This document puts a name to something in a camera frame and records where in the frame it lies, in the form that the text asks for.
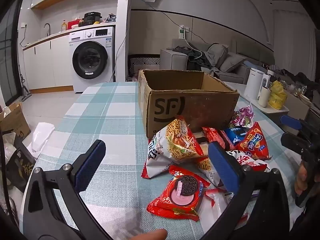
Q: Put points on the dark clothes pile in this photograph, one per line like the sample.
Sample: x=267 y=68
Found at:
x=195 y=57

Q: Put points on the small open cardboard box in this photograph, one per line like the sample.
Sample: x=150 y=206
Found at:
x=298 y=106

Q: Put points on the blue cookie packet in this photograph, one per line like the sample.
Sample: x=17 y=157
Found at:
x=235 y=133

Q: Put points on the white electric kettle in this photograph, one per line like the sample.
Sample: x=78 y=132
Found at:
x=253 y=83

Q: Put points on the clear red-edged packet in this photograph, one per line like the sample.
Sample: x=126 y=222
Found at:
x=215 y=205

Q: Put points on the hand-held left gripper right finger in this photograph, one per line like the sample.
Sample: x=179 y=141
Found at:
x=222 y=165

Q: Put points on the white kitchen cabinet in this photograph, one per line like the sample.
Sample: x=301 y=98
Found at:
x=47 y=62

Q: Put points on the small red snack packet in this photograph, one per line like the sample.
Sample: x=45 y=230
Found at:
x=212 y=135

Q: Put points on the yellow bottle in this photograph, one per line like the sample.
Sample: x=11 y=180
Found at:
x=64 y=26

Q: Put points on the red cookie packet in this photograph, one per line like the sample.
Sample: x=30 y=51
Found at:
x=172 y=200

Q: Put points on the grey pillow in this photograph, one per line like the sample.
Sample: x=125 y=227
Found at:
x=217 y=55
x=232 y=62

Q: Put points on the purple snack bag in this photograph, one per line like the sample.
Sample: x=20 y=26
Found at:
x=242 y=116

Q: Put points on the red box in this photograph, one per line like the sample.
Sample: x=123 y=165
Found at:
x=74 y=24

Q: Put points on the grey sofa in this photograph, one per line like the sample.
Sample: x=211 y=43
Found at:
x=175 y=60

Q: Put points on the black shopping bag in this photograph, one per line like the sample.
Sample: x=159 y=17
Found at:
x=20 y=167

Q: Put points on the kitchen faucet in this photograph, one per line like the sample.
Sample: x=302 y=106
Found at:
x=47 y=28

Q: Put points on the checked teal tablecloth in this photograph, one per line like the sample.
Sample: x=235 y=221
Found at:
x=105 y=120

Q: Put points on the beige cup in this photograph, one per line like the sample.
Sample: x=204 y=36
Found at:
x=264 y=97

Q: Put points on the black patterned basket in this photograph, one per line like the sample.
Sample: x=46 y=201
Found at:
x=143 y=62

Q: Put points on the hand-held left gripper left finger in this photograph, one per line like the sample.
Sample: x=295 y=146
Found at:
x=87 y=162

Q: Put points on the black pressure cooker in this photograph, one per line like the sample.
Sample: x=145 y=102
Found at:
x=91 y=18

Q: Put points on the yellow plastic bag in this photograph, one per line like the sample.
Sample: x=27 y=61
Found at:
x=277 y=96

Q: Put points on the white wall charger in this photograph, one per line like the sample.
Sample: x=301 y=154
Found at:
x=181 y=33

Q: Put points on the person's left hand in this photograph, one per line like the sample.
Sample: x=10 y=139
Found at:
x=150 y=235

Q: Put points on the white washing machine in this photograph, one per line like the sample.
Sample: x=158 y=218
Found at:
x=90 y=57

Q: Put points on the white coffee table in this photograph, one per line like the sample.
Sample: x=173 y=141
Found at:
x=270 y=112

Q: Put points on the white curtain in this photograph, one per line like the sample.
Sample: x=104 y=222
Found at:
x=292 y=37

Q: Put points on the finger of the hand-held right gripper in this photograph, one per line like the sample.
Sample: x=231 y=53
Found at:
x=292 y=140
x=290 y=122

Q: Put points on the person's right hand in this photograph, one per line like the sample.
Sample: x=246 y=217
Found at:
x=301 y=177

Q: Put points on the flat cardboard box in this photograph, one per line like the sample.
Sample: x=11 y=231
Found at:
x=15 y=122

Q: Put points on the brown cardboard box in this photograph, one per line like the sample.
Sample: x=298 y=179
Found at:
x=205 y=110

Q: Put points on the wooden wall shelf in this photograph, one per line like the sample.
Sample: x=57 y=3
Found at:
x=50 y=1

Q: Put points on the crumpled plastic bag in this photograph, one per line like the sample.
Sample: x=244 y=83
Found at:
x=110 y=18

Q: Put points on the orange-red snack bag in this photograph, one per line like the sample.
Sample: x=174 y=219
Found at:
x=255 y=142

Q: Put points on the white noodle snack bag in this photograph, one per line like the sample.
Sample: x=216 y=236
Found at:
x=175 y=142
x=250 y=161

